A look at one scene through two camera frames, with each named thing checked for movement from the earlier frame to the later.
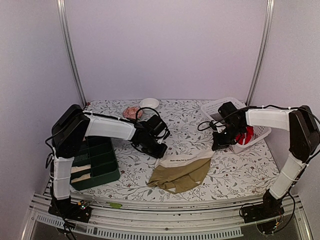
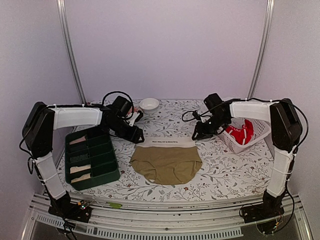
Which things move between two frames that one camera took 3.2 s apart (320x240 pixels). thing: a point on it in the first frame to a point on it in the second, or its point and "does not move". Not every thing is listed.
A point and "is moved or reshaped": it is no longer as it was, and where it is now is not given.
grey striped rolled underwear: (81, 157) does not move
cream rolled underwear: (76, 169) does not move
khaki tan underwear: (180, 173) is moved or reshaped
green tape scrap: (114, 204) does not move
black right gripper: (219, 143) to (202, 133)
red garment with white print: (246, 137) does not move
